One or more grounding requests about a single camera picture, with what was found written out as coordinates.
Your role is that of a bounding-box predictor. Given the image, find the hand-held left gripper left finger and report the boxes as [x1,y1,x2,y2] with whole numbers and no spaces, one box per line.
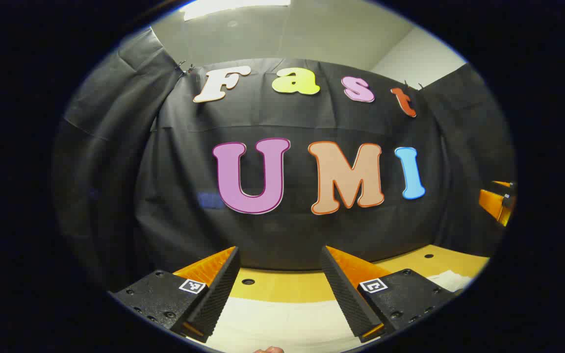
[108,246,241,344]

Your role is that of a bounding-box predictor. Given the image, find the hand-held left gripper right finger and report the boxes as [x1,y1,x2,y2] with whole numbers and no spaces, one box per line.
[320,245,460,344]

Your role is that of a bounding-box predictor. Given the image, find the cream white jeans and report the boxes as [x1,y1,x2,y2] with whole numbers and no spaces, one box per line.
[199,270,474,353]

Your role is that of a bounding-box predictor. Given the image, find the black backdrop cloth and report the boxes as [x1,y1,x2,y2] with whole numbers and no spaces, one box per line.
[52,27,516,295]

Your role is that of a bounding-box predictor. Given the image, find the ceiling light panel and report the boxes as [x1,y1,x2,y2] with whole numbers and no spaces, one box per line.
[183,0,291,21]

